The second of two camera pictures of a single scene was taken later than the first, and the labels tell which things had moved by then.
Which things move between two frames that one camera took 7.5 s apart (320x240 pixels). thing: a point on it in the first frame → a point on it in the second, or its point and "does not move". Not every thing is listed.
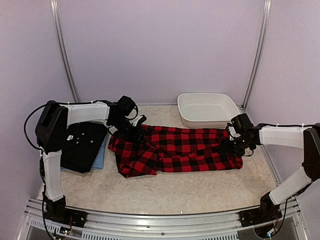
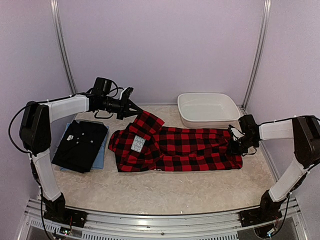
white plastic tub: [206, 110] does not move
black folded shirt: [80, 145] does not move
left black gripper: [134, 137] → [124, 110]
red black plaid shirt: [163, 148] does not move
